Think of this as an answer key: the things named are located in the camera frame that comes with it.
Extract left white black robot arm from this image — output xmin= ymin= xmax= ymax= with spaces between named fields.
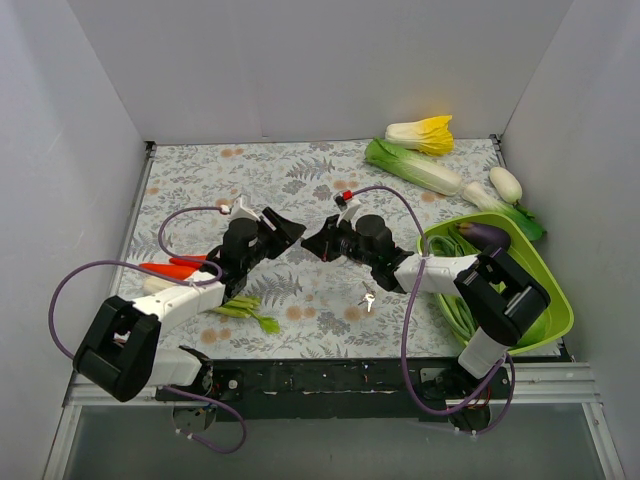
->
xmin=73 ymin=208 xmax=306 ymax=402

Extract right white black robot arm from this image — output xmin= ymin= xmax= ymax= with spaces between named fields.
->
xmin=301 ymin=215 xmax=551 ymax=398

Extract silver key bunch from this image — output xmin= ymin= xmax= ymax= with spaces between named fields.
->
xmin=358 ymin=281 xmax=376 ymax=313

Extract floral table mat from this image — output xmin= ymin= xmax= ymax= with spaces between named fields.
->
xmin=128 ymin=140 xmax=483 ymax=360

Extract green celery stalks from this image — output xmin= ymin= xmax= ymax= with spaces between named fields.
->
xmin=213 ymin=296 xmax=281 ymax=334

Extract orange carrot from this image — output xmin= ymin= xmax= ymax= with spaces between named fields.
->
xmin=140 ymin=263 xmax=196 ymax=280
xmin=169 ymin=255 xmax=206 ymax=269

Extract green white napa cabbage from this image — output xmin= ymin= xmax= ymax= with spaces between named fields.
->
xmin=365 ymin=138 xmax=463 ymax=196

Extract white green vegetable stalk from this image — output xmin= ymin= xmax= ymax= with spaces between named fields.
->
xmin=142 ymin=276 xmax=175 ymax=295

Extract green plastic basket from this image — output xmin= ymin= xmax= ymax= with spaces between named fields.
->
xmin=424 ymin=212 xmax=574 ymax=356

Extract purple eggplant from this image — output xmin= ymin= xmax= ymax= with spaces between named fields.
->
xmin=455 ymin=222 xmax=512 ymax=251

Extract green long beans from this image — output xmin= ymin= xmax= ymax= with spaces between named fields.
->
xmin=427 ymin=235 xmax=477 ymax=341

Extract yellow white napa cabbage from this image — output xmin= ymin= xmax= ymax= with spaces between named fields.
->
xmin=385 ymin=115 xmax=454 ymax=156

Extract white radish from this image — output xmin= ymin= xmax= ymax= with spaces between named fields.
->
xmin=489 ymin=167 xmax=523 ymax=204

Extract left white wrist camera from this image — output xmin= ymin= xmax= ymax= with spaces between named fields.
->
xmin=219 ymin=195 xmax=260 ymax=222

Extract black aluminium base frame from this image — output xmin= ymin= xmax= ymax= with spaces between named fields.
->
xmin=64 ymin=349 xmax=606 ymax=426

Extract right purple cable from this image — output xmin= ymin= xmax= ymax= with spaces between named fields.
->
xmin=349 ymin=185 xmax=516 ymax=434

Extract purple cable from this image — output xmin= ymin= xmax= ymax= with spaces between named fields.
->
xmin=349 ymin=185 xmax=516 ymax=434
xmin=49 ymin=204 xmax=249 ymax=454

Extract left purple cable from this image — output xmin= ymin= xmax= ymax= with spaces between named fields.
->
xmin=49 ymin=204 xmax=249 ymax=454

